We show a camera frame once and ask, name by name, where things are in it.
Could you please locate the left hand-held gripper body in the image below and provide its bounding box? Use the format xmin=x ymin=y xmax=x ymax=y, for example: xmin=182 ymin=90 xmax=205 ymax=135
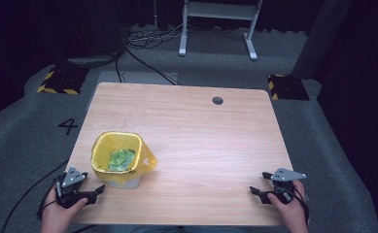
xmin=55 ymin=166 xmax=90 ymax=209

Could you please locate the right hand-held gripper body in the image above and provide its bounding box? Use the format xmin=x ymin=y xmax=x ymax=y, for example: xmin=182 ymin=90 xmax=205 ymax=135
xmin=269 ymin=167 xmax=307 ymax=206

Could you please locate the person's right hand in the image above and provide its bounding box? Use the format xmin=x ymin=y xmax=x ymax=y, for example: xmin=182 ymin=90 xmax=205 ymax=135
xmin=266 ymin=180 xmax=309 ymax=233

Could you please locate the person's left hand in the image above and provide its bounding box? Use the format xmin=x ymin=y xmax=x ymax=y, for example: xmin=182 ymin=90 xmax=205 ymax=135
xmin=40 ymin=186 xmax=89 ymax=233

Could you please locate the small white trash bin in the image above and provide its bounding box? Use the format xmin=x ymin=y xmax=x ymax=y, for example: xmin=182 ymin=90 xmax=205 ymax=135
xmin=104 ymin=176 xmax=143 ymax=190

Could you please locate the green crumpled wrapper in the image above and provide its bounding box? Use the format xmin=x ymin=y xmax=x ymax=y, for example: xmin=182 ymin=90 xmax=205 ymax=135
xmin=107 ymin=148 xmax=137 ymax=172

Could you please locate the grey curtain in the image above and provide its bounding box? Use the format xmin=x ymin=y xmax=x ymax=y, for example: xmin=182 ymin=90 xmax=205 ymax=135
xmin=291 ymin=0 xmax=354 ymax=81

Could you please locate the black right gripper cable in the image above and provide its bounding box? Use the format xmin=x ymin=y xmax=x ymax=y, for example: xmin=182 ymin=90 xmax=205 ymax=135
xmin=287 ymin=180 xmax=311 ymax=226

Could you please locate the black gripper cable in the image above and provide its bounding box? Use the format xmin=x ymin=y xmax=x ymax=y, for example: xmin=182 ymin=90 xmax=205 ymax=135
xmin=0 ymin=158 xmax=70 ymax=233
xmin=287 ymin=180 xmax=311 ymax=226

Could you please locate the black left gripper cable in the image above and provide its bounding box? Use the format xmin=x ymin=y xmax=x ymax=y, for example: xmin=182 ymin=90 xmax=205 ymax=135
xmin=0 ymin=158 xmax=70 ymax=233

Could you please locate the black yellow striped base plate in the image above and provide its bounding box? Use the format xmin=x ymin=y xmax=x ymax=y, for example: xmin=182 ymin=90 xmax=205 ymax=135
xmin=36 ymin=59 xmax=90 ymax=96
xmin=266 ymin=73 xmax=311 ymax=102

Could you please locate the black floor cable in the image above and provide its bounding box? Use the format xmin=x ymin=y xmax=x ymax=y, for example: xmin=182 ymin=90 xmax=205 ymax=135
xmin=114 ymin=48 xmax=182 ymax=86

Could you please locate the tangled bundle of floor cables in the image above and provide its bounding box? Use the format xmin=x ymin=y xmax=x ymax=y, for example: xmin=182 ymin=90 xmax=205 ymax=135
xmin=124 ymin=17 xmax=194 ymax=50

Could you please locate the white metal stand frame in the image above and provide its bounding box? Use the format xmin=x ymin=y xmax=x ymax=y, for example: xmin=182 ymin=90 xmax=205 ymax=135
xmin=178 ymin=0 xmax=264 ymax=62

